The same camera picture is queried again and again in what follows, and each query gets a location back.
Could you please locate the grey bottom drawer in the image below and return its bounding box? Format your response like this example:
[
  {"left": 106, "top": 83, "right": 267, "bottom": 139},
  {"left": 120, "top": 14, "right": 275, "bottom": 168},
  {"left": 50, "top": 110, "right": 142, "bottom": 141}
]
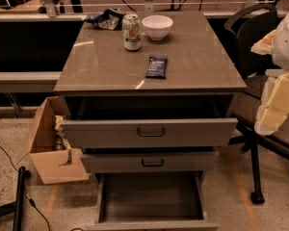
[{"left": 87, "top": 172, "right": 219, "bottom": 231}]

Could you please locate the grey drawer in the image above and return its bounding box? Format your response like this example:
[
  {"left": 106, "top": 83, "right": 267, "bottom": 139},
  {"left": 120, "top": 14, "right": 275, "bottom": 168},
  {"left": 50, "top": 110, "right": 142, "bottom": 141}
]
[
  {"left": 81, "top": 148, "right": 219, "bottom": 173},
  {"left": 63, "top": 95, "right": 237, "bottom": 149},
  {"left": 87, "top": 172, "right": 219, "bottom": 231}
]

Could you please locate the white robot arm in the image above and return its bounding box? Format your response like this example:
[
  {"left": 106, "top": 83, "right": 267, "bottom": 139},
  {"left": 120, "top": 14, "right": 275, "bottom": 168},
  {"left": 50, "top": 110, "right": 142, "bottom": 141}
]
[{"left": 251, "top": 13, "right": 289, "bottom": 136}]

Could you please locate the grey drawer cabinet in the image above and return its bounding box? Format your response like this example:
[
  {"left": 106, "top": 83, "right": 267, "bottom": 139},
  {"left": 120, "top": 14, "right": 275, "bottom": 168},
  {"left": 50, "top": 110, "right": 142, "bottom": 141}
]
[{"left": 54, "top": 12, "right": 246, "bottom": 173}]

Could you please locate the grey top drawer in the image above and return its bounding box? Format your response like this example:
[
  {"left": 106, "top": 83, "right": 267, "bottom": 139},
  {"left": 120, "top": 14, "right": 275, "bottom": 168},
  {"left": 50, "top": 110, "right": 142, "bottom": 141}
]
[{"left": 63, "top": 95, "right": 237, "bottom": 149}]

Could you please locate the grey middle drawer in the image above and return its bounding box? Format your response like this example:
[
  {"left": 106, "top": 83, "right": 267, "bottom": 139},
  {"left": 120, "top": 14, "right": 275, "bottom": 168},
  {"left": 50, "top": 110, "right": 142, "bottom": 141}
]
[{"left": 81, "top": 148, "right": 219, "bottom": 173}]

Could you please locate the dark blue snack bar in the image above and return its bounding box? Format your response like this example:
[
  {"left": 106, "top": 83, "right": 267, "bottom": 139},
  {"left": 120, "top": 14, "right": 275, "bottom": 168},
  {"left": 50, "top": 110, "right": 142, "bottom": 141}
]
[{"left": 145, "top": 55, "right": 168, "bottom": 79}]

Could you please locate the white bowl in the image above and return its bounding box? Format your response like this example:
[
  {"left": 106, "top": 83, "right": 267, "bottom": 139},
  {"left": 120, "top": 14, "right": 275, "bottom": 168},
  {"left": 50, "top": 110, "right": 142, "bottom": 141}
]
[{"left": 142, "top": 15, "right": 173, "bottom": 40}]

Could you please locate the green soda can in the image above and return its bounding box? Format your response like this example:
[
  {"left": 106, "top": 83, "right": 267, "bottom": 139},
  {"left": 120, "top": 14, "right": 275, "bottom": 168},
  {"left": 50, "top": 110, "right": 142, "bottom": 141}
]
[{"left": 122, "top": 13, "right": 142, "bottom": 51}]

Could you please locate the crumpled blue chip bag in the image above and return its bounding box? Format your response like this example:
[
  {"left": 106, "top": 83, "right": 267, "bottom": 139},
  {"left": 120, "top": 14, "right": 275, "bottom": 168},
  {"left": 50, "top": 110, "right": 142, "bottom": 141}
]
[{"left": 85, "top": 8, "right": 124, "bottom": 30}]

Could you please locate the open cardboard box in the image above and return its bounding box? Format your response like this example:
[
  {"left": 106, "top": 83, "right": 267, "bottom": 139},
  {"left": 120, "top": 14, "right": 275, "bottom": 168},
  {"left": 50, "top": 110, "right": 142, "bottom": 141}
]
[{"left": 18, "top": 97, "right": 89, "bottom": 184}]

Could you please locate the black stand leg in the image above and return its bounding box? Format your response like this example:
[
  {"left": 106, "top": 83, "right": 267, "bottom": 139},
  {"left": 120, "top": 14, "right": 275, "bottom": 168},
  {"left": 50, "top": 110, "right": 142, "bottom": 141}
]
[{"left": 0, "top": 167, "right": 31, "bottom": 231}]

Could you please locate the black floor cable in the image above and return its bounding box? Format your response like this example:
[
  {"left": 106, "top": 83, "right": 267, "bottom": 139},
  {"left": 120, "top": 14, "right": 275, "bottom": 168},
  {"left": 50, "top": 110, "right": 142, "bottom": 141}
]
[{"left": 0, "top": 140, "right": 52, "bottom": 231}]

